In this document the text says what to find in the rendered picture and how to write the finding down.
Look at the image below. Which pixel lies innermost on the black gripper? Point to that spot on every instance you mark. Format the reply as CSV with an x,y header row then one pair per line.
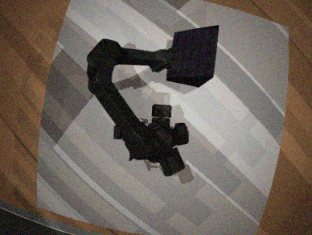
x,y
162,112

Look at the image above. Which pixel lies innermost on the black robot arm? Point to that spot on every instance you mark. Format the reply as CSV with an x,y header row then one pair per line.
x,y
143,142

